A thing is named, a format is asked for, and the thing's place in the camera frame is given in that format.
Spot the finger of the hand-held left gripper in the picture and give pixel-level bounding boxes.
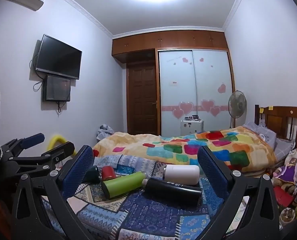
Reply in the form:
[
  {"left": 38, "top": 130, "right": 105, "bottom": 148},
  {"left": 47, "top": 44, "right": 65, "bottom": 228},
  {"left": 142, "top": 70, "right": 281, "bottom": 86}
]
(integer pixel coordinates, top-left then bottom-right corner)
[
  {"left": 0, "top": 133, "right": 46, "bottom": 165},
  {"left": 8, "top": 141, "right": 76, "bottom": 180}
]

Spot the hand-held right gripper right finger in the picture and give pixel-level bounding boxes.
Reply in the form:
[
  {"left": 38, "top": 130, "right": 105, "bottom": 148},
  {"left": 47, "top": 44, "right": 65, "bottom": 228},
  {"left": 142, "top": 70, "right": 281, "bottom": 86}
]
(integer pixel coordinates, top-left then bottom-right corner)
[{"left": 197, "top": 145, "right": 288, "bottom": 240}]

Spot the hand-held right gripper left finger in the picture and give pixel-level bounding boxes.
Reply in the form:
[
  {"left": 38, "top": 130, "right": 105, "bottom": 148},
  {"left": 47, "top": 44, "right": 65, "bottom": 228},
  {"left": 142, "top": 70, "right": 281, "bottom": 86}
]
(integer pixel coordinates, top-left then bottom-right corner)
[{"left": 11, "top": 144, "right": 97, "bottom": 240}]

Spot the dark green cup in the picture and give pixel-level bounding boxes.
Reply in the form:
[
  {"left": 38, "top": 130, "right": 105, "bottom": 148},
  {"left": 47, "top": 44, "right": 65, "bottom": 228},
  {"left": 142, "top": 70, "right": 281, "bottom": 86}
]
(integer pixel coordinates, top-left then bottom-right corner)
[{"left": 85, "top": 165, "right": 102, "bottom": 184}]

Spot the white cup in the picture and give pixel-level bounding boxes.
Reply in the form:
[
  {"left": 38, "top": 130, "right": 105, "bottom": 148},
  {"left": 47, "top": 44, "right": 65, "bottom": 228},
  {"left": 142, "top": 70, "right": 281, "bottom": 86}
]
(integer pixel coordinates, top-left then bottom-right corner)
[{"left": 163, "top": 164, "right": 200, "bottom": 187}]

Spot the red cup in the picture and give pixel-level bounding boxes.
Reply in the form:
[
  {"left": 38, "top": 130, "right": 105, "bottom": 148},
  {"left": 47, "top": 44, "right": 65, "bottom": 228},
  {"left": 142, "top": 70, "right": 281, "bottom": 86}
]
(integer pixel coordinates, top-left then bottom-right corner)
[{"left": 101, "top": 166, "right": 117, "bottom": 181}]

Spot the black cup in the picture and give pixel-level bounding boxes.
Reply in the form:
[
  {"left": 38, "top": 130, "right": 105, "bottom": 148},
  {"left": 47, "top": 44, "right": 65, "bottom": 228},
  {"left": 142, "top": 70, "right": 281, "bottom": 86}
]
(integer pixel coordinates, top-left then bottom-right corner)
[{"left": 141, "top": 177, "right": 203, "bottom": 207}]

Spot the light green cup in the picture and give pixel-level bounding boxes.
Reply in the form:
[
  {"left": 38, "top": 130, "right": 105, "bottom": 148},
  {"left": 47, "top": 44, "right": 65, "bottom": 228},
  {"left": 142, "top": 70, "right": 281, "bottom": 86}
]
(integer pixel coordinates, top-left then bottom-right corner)
[{"left": 101, "top": 171, "right": 147, "bottom": 198}]

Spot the small white cabinet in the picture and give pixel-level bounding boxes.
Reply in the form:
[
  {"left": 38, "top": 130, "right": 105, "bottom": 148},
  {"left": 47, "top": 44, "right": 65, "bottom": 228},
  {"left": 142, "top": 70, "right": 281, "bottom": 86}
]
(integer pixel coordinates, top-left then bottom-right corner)
[{"left": 181, "top": 119, "right": 204, "bottom": 133}]

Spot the colourful checked blanket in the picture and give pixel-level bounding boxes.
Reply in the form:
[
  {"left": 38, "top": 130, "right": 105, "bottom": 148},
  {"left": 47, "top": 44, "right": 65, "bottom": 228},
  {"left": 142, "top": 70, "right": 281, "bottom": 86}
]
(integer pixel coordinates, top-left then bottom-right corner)
[{"left": 92, "top": 126, "right": 276, "bottom": 173}]

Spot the grey printed pillow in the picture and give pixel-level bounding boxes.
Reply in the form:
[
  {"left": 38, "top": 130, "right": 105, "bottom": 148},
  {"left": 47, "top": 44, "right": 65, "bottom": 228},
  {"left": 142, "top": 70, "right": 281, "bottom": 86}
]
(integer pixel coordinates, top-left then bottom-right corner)
[{"left": 243, "top": 121, "right": 277, "bottom": 146}]

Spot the standing fan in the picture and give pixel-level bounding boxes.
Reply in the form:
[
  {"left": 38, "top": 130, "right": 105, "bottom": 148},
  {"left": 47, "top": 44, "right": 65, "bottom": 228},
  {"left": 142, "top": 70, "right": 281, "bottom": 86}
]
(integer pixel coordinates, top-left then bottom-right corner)
[{"left": 228, "top": 90, "right": 247, "bottom": 128}]

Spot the red box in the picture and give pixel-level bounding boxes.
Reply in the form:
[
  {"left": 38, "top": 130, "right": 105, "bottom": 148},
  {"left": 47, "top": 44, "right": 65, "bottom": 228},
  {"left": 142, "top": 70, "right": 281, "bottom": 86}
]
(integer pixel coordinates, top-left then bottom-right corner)
[{"left": 273, "top": 186, "right": 295, "bottom": 207}]

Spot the blue patterned blanket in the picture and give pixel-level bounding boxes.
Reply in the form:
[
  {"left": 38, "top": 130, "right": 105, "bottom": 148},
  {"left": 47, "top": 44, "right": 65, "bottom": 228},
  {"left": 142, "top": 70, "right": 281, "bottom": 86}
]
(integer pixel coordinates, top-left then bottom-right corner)
[{"left": 41, "top": 154, "right": 249, "bottom": 240}]

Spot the grey checked pillow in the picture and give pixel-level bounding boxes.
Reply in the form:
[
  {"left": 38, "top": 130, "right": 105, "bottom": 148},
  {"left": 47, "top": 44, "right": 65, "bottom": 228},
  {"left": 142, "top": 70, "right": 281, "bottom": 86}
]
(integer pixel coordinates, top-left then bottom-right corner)
[{"left": 274, "top": 137, "right": 296, "bottom": 161}]

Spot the pile of plush toys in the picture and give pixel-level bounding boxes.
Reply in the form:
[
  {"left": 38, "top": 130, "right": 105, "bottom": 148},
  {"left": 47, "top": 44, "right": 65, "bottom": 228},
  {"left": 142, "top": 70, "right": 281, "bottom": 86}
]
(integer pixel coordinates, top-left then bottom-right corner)
[{"left": 272, "top": 149, "right": 297, "bottom": 188}]

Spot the clear glass jar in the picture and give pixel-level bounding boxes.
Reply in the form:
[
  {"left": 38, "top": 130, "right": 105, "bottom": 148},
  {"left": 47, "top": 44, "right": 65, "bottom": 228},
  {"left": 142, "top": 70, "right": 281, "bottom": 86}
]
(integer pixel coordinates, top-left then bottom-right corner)
[{"left": 280, "top": 207, "right": 296, "bottom": 224}]

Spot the wooden bed headboard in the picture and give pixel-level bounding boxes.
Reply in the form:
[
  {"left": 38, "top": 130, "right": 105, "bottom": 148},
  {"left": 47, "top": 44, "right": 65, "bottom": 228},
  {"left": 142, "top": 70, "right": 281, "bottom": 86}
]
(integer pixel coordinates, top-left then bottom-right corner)
[{"left": 254, "top": 104, "right": 297, "bottom": 150}]

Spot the wooden wardrobe with heart stickers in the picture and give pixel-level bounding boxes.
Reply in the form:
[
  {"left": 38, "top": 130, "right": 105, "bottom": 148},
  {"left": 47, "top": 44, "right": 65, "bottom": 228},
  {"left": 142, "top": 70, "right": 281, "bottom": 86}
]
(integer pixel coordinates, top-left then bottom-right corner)
[{"left": 112, "top": 30, "right": 236, "bottom": 137}]

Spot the brown wooden door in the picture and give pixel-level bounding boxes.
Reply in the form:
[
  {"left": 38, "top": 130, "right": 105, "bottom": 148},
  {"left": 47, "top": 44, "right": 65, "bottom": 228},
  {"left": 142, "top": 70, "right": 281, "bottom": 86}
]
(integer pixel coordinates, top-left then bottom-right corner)
[{"left": 127, "top": 64, "right": 160, "bottom": 135}]

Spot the yellow foam ring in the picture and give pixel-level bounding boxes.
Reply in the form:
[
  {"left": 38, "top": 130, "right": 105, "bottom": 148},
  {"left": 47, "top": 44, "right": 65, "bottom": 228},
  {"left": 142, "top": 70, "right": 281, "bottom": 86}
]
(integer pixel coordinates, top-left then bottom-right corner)
[{"left": 44, "top": 134, "right": 77, "bottom": 157}]

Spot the black television cable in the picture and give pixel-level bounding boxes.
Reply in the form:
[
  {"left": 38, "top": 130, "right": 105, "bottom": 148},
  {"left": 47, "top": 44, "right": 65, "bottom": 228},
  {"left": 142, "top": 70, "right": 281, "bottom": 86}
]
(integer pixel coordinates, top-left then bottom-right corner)
[{"left": 30, "top": 54, "right": 45, "bottom": 92}]

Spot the small black wall monitor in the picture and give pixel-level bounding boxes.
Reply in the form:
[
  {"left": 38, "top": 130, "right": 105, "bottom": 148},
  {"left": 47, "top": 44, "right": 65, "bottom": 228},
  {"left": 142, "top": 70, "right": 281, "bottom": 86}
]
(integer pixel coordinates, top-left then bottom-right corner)
[{"left": 43, "top": 74, "right": 71, "bottom": 102}]

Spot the wall-mounted black television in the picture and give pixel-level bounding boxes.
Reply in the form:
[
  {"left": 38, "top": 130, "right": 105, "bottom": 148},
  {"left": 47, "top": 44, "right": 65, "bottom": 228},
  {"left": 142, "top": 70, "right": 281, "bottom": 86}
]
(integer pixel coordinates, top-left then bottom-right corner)
[{"left": 35, "top": 34, "right": 82, "bottom": 80}]

